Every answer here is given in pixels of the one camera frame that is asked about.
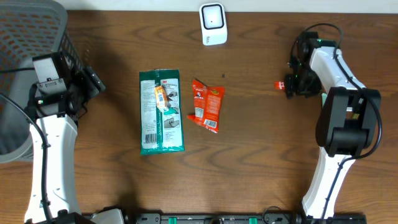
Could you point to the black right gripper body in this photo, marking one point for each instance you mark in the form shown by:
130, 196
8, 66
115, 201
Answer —
305, 81

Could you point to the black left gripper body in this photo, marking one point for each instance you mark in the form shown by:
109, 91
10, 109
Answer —
86, 85

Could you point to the red snack stick packet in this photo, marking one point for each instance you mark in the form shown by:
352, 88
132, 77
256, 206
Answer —
279, 85

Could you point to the orange snack box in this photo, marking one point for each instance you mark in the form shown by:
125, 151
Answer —
161, 98

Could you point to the green snack bag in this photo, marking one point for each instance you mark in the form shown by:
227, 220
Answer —
160, 132

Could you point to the red chips bag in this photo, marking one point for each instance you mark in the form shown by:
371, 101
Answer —
207, 102

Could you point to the light blue snack packet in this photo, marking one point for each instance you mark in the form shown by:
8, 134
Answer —
324, 97

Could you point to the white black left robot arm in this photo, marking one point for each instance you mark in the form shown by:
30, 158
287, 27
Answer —
54, 106

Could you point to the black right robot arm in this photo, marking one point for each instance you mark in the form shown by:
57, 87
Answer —
349, 126

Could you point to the white barcode scanner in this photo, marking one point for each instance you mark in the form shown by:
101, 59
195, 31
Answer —
213, 24

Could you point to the grey plastic mesh basket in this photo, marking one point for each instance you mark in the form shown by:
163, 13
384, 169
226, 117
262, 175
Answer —
28, 29

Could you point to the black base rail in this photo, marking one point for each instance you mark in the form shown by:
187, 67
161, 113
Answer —
268, 217

